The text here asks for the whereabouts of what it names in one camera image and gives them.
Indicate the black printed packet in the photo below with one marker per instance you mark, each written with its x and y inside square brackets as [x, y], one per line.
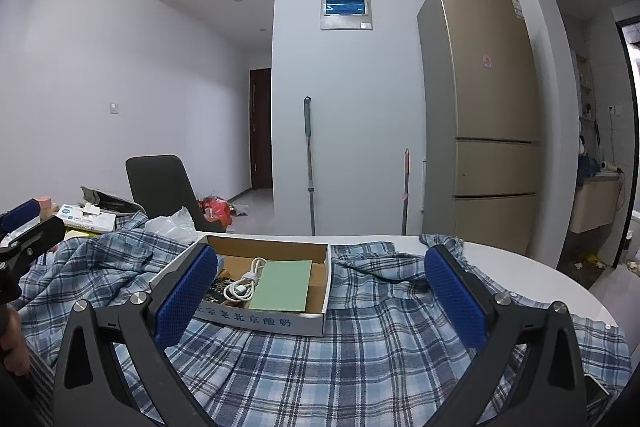
[220, 291]

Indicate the red bag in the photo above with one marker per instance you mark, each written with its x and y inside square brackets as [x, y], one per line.
[217, 209]

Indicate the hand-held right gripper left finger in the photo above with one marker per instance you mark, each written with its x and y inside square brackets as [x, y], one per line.
[187, 294]

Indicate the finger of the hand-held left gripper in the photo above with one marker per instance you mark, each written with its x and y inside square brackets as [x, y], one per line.
[20, 212]
[37, 239]

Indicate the gold refrigerator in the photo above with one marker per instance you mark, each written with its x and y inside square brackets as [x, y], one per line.
[485, 117]

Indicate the pink cup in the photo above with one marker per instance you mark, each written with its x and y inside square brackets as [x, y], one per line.
[45, 205]

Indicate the white tissue box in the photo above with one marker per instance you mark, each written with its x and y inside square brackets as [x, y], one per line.
[85, 217]

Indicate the bathroom vanity cabinet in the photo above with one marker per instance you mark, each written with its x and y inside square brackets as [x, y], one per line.
[595, 204]

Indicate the light blue soft item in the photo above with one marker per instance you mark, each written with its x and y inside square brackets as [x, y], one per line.
[220, 263]

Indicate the green sheet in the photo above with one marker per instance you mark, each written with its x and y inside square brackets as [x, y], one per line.
[280, 287]

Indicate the hair dryer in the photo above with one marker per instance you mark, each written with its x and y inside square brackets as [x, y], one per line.
[609, 166]

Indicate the blue plaid shirt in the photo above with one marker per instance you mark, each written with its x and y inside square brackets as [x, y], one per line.
[325, 372]

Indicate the dark wooden door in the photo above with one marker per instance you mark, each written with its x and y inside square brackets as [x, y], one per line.
[261, 132]

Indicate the black chair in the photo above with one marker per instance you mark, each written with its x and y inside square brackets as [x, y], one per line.
[160, 187]

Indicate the cardboard box tray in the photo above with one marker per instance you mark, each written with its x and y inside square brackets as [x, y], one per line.
[280, 324]

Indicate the person's left hand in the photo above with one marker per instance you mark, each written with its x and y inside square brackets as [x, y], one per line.
[12, 342]

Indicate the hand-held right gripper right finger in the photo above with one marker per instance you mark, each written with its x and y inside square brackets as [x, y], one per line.
[455, 294]

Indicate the clear plastic bag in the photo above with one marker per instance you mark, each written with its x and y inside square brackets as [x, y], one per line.
[172, 227]

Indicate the grey flat item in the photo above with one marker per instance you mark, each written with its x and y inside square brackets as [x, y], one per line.
[117, 201]

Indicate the electrical panel box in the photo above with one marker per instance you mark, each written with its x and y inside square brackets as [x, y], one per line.
[346, 2]

